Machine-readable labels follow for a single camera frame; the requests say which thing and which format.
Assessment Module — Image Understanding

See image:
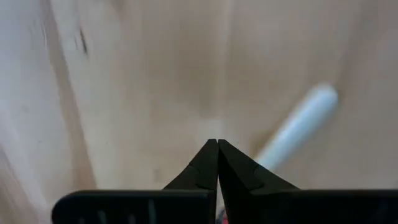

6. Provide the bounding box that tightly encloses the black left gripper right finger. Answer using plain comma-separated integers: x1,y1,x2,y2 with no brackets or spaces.
218,139,398,224

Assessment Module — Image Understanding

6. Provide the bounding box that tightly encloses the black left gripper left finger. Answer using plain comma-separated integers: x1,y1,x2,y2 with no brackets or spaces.
51,138,218,224

